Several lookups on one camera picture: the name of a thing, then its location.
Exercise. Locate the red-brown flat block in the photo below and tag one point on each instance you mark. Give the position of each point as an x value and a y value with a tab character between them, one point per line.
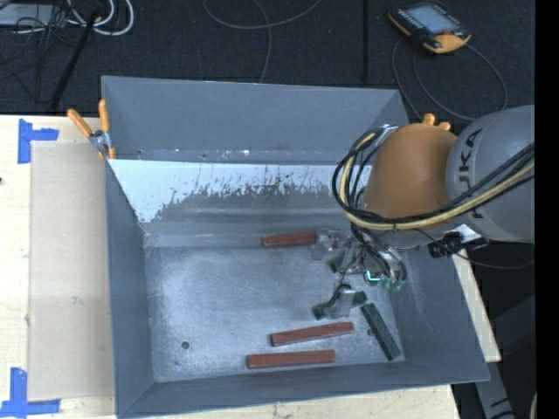
290	359
289	239
311	333

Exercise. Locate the black cylinder on white bracket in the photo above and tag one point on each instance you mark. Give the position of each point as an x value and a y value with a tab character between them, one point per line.
445	246

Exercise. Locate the pale wood board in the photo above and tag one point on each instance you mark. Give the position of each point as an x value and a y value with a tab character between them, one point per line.
65	256

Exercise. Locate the dark green flat block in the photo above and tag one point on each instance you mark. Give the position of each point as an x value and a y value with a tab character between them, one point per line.
381	331

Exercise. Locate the grey metal bin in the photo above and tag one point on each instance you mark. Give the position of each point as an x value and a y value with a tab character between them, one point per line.
244	286

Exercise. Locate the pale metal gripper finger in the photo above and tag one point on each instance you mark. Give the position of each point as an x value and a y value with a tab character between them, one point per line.
346	299
333	239

